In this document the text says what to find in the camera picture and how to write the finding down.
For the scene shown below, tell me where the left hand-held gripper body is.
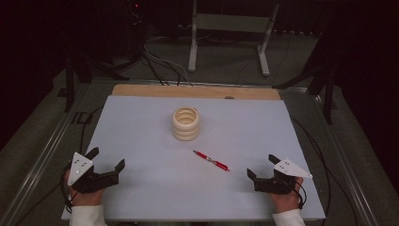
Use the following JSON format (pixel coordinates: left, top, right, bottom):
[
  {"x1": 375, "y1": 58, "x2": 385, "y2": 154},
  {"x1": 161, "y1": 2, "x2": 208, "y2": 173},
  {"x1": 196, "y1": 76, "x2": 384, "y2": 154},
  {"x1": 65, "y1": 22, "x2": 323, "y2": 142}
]
[{"x1": 66, "y1": 152, "x2": 120, "y2": 194}]

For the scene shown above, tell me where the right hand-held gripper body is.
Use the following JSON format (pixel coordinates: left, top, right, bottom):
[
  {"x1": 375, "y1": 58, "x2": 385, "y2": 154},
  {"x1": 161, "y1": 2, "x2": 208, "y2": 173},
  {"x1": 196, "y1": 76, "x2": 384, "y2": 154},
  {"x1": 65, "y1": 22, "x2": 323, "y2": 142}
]
[{"x1": 253, "y1": 157, "x2": 314, "y2": 196}]

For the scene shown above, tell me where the red pen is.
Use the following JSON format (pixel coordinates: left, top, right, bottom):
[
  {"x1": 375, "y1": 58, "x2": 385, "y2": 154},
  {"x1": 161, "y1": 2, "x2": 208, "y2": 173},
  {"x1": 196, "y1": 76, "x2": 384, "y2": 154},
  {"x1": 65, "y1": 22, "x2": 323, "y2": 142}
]
[{"x1": 192, "y1": 150, "x2": 231, "y2": 172}]

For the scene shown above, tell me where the person's right hand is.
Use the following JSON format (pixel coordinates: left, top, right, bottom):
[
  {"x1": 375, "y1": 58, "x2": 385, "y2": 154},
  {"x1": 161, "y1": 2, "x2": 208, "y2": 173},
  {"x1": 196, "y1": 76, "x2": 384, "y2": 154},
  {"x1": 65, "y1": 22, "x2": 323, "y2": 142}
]
[{"x1": 268, "y1": 176, "x2": 305, "y2": 215}]

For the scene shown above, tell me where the person's left hand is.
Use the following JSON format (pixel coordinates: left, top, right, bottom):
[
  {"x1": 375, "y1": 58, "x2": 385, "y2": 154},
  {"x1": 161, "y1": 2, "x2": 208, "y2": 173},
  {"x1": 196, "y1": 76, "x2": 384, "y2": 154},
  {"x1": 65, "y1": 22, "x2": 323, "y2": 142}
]
[{"x1": 64, "y1": 169, "x2": 106, "y2": 208}]

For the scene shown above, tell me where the white board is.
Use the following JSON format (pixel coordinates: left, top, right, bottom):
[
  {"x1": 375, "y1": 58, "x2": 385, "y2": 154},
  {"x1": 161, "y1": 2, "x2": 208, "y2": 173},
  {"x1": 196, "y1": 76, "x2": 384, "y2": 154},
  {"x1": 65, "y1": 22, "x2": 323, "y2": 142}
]
[{"x1": 60, "y1": 94, "x2": 327, "y2": 221}]

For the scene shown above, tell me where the black tripod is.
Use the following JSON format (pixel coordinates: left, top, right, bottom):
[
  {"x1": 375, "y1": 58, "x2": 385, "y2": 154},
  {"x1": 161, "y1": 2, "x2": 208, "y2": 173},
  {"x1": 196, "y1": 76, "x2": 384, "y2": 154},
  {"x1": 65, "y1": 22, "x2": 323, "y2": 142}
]
[
  {"x1": 63, "y1": 55, "x2": 130, "y2": 113},
  {"x1": 272, "y1": 60, "x2": 338, "y2": 125}
]

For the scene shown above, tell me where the grey metal stand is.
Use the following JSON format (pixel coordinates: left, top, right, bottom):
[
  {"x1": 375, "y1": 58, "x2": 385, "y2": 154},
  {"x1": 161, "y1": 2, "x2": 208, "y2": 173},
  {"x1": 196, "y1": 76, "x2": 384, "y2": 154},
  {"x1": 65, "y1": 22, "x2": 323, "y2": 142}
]
[{"x1": 187, "y1": 0, "x2": 280, "y2": 78}]

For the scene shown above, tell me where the black floor cable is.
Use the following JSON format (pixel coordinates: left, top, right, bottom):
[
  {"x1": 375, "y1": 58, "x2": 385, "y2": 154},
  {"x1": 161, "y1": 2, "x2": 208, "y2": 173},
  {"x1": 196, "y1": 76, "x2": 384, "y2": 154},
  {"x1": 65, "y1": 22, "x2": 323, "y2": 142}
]
[
  {"x1": 291, "y1": 115, "x2": 359, "y2": 226},
  {"x1": 78, "y1": 105, "x2": 105, "y2": 155}
]

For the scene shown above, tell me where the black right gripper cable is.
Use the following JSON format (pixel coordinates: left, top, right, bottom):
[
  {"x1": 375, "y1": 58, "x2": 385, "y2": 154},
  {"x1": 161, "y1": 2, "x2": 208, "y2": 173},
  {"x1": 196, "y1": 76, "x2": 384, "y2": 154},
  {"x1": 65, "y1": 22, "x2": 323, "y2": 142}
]
[{"x1": 293, "y1": 179, "x2": 309, "y2": 211}]

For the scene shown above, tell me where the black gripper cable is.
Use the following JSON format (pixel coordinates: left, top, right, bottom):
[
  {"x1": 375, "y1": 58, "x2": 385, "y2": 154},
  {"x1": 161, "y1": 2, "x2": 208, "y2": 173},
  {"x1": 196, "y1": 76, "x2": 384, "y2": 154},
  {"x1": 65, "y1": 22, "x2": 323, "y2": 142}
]
[
  {"x1": 293, "y1": 179, "x2": 309, "y2": 211},
  {"x1": 59, "y1": 161, "x2": 79, "y2": 215}
]

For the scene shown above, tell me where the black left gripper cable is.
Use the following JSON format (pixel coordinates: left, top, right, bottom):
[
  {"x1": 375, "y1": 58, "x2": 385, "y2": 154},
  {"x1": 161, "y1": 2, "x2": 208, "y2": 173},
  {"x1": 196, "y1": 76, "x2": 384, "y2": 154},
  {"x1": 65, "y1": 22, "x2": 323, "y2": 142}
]
[{"x1": 59, "y1": 161, "x2": 79, "y2": 215}]

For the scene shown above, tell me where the aluminium floor rail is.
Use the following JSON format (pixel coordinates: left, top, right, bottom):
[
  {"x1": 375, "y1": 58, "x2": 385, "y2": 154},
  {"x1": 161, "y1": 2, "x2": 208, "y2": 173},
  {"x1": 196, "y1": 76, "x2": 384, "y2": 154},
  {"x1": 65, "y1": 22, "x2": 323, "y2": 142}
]
[
  {"x1": 0, "y1": 82, "x2": 95, "y2": 226},
  {"x1": 309, "y1": 93, "x2": 382, "y2": 226}
]

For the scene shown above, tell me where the white cable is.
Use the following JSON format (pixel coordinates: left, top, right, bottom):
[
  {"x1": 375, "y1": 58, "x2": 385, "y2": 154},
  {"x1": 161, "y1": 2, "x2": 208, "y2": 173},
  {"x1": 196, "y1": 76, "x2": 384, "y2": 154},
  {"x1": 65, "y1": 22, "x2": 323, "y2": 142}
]
[{"x1": 143, "y1": 43, "x2": 193, "y2": 87}]

